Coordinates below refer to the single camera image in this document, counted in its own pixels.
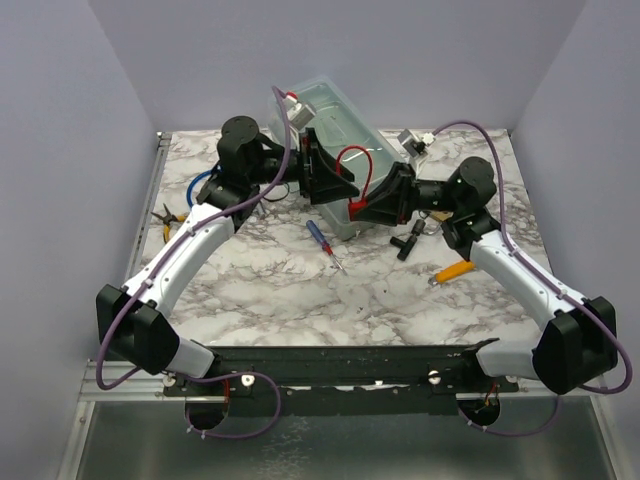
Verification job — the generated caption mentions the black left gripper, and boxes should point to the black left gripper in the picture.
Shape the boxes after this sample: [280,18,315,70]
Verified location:
[247,127,359,202]

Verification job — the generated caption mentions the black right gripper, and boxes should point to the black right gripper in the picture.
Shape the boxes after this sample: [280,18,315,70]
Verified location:
[353,162,463,226]

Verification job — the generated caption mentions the red cable lock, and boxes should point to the red cable lock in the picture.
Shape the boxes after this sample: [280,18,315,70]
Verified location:
[335,145,374,221]

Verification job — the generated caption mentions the blue cable lock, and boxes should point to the blue cable lock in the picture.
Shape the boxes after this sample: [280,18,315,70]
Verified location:
[186,167,266,219]

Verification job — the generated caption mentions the brass padlock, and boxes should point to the brass padlock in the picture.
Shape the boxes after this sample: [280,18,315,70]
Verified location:
[423,211,453,224]

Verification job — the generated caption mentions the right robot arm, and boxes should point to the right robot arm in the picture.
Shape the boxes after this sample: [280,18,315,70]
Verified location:
[348,157,618,395]

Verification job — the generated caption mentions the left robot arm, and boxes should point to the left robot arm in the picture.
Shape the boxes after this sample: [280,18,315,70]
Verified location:
[96,116,359,395]

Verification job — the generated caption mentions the black cylinder lock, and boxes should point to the black cylinder lock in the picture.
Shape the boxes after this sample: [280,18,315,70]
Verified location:
[390,219,425,261]

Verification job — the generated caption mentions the clear plastic storage box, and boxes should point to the clear plastic storage box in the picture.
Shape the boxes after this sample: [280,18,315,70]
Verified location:
[266,76,406,240]

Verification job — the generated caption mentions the blue handled screwdriver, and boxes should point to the blue handled screwdriver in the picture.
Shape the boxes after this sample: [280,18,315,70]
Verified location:
[306,220,347,275]

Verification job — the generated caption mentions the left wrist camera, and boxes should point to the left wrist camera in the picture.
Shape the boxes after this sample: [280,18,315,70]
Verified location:
[284,91,316,131]

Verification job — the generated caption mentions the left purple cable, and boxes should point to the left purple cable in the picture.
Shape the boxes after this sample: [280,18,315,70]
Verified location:
[96,85,301,441]

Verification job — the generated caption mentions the purple cable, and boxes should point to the purple cable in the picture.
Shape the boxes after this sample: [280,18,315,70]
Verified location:
[432,119,632,437]
[96,85,301,441]

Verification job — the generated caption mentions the orange handled tool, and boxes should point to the orange handled tool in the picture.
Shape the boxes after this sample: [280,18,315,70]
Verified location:
[429,260,475,286]

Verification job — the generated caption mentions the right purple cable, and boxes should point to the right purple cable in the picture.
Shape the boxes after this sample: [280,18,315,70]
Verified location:
[432,119,632,437]

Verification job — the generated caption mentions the yellow handled pliers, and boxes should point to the yellow handled pliers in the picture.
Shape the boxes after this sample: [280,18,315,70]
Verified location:
[151,203,187,244]

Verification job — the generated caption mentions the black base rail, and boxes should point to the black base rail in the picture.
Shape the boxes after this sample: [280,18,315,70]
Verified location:
[163,345,518,425]

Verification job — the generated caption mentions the aluminium frame rail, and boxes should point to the aluminium frame rail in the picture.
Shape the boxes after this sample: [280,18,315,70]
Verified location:
[54,130,621,480]

